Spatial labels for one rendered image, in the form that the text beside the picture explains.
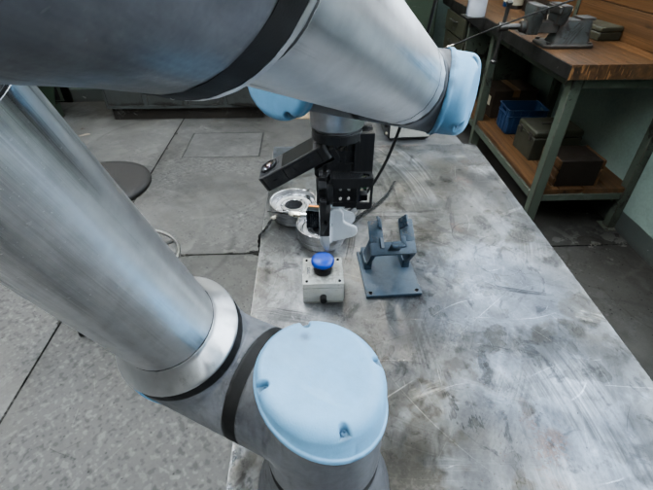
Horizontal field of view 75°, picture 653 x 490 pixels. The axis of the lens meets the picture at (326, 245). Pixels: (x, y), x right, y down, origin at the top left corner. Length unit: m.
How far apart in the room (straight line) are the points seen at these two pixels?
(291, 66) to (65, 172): 0.13
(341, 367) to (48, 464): 1.40
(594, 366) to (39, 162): 0.73
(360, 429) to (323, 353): 0.07
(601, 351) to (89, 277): 0.72
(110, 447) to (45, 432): 0.24
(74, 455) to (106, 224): 1.44
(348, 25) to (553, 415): 0.60
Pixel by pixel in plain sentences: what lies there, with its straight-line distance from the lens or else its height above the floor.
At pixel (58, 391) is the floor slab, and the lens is 1.86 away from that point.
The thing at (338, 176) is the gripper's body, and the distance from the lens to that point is 0.61.
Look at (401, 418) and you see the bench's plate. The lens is 0.63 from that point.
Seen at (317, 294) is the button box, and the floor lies 0.82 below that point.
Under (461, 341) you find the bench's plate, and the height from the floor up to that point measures 0.80.
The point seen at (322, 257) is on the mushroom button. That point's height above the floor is 0.88.
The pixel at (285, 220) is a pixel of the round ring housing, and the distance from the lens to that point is 0.92.
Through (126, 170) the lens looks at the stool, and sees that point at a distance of 1.70.
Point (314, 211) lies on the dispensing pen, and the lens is 0.85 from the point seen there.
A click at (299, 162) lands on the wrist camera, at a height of 1.06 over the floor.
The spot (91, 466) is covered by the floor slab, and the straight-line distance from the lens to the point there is 1.64.
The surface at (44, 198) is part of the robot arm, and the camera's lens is 0.24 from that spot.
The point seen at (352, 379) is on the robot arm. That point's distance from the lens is 0.38.
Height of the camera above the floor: 1.33
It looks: 38 degrees down
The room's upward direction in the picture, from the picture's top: straight up
